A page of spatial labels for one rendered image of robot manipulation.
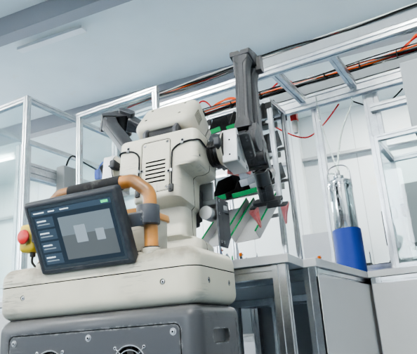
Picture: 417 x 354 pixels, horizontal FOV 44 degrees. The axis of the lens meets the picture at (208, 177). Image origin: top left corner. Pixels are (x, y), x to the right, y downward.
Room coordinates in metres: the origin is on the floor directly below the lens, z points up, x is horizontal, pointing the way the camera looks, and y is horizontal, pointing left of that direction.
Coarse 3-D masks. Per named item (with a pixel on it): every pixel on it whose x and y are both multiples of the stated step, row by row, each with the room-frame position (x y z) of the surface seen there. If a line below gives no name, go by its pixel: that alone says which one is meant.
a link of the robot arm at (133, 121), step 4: (120, 108) 2.00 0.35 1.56; (124, 108) 2.01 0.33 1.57; (120, 112) 1.99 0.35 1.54; (124, 112) 1.99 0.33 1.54; (128, 112) 1.98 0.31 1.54; (132, 112) 1.99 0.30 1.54; (128, 116) 1.99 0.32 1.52; (132, 116) 2.00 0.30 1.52; (128, 120) 2.00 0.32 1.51; (132, 120) 2.00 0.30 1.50; (136, 120) 2.01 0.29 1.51; (140, 120) 2.02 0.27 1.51; (128, 124) 2.01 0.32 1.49; (132, 124) 2.00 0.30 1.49; (136, 124) 2.00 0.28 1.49; (128, 128) 2.02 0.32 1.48; (132, 128) 2.01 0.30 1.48; (136, 128) 2.01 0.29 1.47; (128, 132) 2.03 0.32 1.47; (132, 132) 2.03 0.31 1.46; (136, 132) 2.02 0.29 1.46
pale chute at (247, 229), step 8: (248, 208) 2.27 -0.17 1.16; (264, 208) 2.27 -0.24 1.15; (272, 208) 2.20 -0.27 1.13; (248, 216) 2.27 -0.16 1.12; (264, 216) 2.14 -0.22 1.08; (240, 224) 2.22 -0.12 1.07; (248, 224) 2.24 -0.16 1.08; (256, 224) 2.20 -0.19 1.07; (264, 224) 2.13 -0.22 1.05; (232, 232) 2.17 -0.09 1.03; (240, 232) 2.21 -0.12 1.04; (248, 232) 2.19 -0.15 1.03; (256, 232) 2.09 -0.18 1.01; (240, 240) 2.17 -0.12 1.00; (248, 240) 2.14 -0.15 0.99
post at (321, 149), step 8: (312, 112) 3.16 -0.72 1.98; (312, 120) 3.16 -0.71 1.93; (320, 128) 3.14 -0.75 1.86; (320, 136) 3.14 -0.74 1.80; (320, 144) 3.15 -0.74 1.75; (320, 152) 3.16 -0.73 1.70; (320, 160) 3.15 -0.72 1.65; (320, 168) 3.16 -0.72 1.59; (328, 168) 3.18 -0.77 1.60; (320, 176) 3.16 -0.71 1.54; (328, 200) 3.15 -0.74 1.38; (328, 208) 3.16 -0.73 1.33; (328, 216) 3.16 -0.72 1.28; (328, 224) 3.16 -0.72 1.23
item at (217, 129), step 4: (228, 116) 2.44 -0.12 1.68; (232, 116) 2.27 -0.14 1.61; (216, 120) 2.38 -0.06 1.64; (220, 120) 2.41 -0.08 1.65; (224, 120) 2.43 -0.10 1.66; (228, 120) 2.45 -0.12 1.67; (232, 120) 2.27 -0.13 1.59; (212, 124) 2.35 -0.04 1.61; (216, 124) 2.38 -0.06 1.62; (220, 124) 2.40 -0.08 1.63; (224, 124) 2.43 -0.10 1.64; (228, 124) 2.24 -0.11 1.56; (212, 128) 2.35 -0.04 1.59; (216, 128) 2.20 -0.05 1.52; (220, 128) 2.19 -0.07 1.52; (224, 128) 2.21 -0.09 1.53; (212, 132) 2.22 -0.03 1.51; (216, 132) 2.21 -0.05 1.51; (220, 132) 2.34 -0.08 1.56
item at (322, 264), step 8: (304, 264) 1.86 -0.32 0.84; (312, 264) 1.85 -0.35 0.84; (320, 264) 1.88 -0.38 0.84; (328, 264) 1.96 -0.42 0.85; (336, 264) 2.06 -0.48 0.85; (336, 272) 2.11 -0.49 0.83; (344, 272) 2.14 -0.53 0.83; (352, 272) 2.26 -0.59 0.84; (360, 272) 2.38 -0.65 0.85; (248, 288) 2.58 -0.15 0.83; (256, 288) 2.62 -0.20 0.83; (264, 288) 2.65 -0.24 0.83; (272, 288) 2.69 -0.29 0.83; (296, 288) 2.80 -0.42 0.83; (304, 288) 2.84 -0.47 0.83; (240, 296) 3.14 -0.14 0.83; (248, 296) 3.19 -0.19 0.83; (256, 296) 3.24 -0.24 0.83; (264, 296) 3.29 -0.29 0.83; (272, 296) 3.35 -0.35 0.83
